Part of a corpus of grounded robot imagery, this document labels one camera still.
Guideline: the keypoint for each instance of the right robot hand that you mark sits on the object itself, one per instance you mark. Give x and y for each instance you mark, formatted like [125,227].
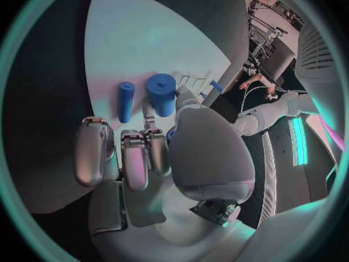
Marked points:
[207,157]

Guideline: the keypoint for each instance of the blue plug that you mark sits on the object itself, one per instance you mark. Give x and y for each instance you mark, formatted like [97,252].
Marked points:
[170,134]

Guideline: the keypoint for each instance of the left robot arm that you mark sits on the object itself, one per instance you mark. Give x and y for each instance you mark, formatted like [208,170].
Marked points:
[267,113]

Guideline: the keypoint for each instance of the white task board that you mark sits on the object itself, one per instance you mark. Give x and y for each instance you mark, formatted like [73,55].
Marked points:
[136,48]

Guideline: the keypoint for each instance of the small blue peg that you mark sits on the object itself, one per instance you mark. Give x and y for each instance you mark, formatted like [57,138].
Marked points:
[202,95]

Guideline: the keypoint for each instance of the thick blue cylinder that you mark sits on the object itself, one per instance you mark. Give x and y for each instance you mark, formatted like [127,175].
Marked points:
[160,93]

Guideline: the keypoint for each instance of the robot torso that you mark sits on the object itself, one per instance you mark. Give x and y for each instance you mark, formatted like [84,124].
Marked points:
[283,179]

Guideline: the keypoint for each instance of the slender blue cylinder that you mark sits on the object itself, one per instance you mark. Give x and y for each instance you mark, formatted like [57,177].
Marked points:
[126,102]

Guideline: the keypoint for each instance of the metal equipment rack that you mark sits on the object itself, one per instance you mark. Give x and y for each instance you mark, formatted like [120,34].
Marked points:
[263,37]

